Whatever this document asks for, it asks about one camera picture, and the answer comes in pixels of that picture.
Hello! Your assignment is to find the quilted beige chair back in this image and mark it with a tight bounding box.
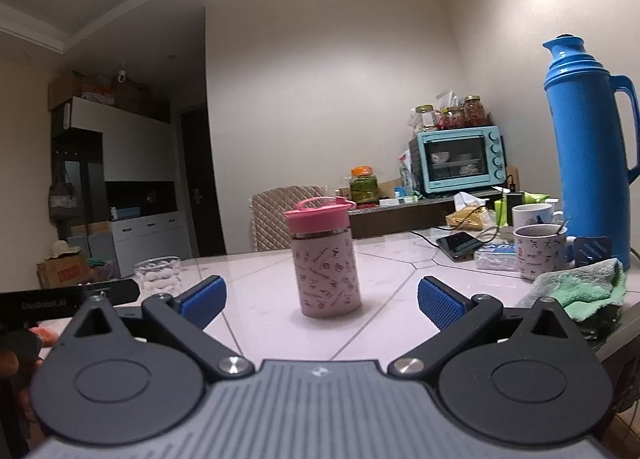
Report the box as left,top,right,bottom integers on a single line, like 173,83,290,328
250,185,326,252

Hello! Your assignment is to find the hanging grey bag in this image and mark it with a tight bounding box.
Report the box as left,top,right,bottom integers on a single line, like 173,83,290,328
48,158,81,223

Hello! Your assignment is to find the pink patterned thermos jar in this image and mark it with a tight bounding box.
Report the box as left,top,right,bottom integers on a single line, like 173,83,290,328
291,228,361,319

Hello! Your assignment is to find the clear glass cup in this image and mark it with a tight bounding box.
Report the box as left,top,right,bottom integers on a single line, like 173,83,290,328
134,257,182,299

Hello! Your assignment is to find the wooden side shelf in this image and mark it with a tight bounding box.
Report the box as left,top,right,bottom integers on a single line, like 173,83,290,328
344,188,507,240

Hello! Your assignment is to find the white storage cabinet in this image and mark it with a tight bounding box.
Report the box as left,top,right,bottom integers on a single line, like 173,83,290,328
51,97,193,276

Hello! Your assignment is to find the yellow snack bag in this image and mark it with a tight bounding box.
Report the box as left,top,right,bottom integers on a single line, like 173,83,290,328
446,191,495,231

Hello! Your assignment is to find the red preserve jar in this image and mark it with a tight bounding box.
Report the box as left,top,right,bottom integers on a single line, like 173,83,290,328
463,95,487,127
436,107,465,130

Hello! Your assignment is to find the cardboard box with hat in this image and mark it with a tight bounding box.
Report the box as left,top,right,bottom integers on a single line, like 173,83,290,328
37,240,92,289

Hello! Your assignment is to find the green cloth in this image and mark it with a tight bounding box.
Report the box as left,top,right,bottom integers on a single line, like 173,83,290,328
516,259,627,323

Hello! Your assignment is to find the green pickle jar orange lid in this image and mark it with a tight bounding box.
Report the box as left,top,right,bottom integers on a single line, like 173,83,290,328
349,165,380,204

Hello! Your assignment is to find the clear plastic box blue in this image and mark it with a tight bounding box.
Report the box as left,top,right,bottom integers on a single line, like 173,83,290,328
474,243,518,271

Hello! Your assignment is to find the black smartphone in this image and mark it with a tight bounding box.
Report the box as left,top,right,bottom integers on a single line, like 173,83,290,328
436,233,484,262

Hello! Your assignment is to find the black power adapter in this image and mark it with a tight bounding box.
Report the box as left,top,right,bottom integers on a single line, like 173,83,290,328
506,191,525,227

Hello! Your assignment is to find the blue thermos flask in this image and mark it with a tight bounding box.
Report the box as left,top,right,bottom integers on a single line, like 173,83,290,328
544,34,639,268

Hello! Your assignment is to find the light jar yellow lid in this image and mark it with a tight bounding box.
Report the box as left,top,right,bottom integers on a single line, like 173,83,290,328
413,104,437,132

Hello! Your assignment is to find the pink jar lid with strap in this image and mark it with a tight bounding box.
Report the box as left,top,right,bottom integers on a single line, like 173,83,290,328
283,197,356,239

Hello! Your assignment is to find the white mug behind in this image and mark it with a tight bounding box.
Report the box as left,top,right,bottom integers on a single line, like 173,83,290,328
511,203,564,229

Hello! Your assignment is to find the teal toaster oven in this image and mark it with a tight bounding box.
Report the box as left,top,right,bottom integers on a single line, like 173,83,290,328
409,126,506,196

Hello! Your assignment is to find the red preserve jar middle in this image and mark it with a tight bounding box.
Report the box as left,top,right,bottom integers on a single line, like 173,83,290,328
436,107,465,130

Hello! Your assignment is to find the patterned white mug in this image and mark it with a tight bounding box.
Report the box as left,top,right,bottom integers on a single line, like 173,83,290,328
513,224,575,281

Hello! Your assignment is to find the red preserve jar right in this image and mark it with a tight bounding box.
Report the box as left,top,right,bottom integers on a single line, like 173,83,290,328
463,95,487,127

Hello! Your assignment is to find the person left hand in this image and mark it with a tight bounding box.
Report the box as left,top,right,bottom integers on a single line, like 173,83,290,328
1,327,58,422

